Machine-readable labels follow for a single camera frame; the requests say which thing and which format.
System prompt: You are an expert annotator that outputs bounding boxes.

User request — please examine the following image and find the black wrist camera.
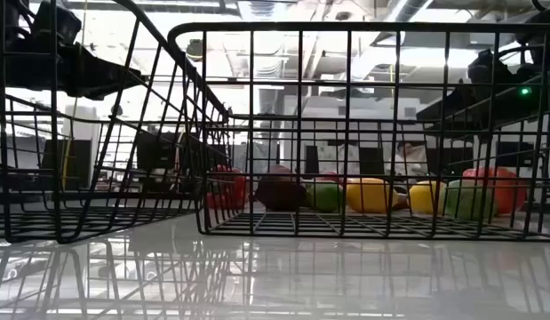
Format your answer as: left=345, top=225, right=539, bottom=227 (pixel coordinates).
left=467, top=48, right=509, bottom=85
left=32, top=0, right=83, bottom=45

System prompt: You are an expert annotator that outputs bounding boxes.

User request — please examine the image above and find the yellow lemon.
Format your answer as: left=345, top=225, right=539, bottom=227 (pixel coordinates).
left=407, top=180, right=448, bottom=216

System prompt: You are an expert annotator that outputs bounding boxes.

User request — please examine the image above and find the black wire basket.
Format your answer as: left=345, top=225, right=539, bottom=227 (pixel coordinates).
left=167, top=20, right=550, bottom=244
left=0, top=0, right=234, bottom=245

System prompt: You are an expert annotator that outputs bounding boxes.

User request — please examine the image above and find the orange-red tomato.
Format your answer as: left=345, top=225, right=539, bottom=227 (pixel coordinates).
left=460, top=166, right=529, bottom=217

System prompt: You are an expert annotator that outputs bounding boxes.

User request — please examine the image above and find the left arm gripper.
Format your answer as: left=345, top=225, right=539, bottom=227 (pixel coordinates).
left=0, top=42, right=147, bottom=100

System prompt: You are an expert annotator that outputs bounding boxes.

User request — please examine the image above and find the green lime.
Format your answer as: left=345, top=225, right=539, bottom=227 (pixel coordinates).
left=304, top=180, right=343, bottom=213

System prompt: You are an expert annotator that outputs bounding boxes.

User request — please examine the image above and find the black background screen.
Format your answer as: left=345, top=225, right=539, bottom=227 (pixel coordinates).
left=136, top=132, right=178, bottom=171
left=496, top=140, right=536, bottom=168

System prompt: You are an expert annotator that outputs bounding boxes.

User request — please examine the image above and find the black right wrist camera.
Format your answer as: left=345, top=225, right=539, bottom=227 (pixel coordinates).
left=467, top=48, right=509, bottom=85

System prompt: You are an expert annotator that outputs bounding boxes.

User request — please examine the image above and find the light green cucumber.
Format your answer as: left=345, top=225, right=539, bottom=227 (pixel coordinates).
left=444, top=179, right=494, bottom=221

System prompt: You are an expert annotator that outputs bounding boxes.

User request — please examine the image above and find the yellow-orange citrus fruit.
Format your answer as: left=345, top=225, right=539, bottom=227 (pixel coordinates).
left=345, top=177, right=401, bottom=214

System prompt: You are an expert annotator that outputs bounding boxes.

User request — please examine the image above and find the dark maroon apple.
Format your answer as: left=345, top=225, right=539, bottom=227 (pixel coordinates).
left=254, top=175, right=307, bottom=212

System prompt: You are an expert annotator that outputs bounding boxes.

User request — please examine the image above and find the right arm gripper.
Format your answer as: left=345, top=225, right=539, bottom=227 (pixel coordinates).
left=415, top=66, right=550, bottom=132

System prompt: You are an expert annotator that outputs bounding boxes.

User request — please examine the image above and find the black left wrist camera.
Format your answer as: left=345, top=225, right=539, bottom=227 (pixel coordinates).
left=32, top=0, right=83, bottom=45

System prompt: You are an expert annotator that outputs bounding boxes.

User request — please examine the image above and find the person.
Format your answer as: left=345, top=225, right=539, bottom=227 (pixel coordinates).
left=385, top=140, right=429, bottom=179

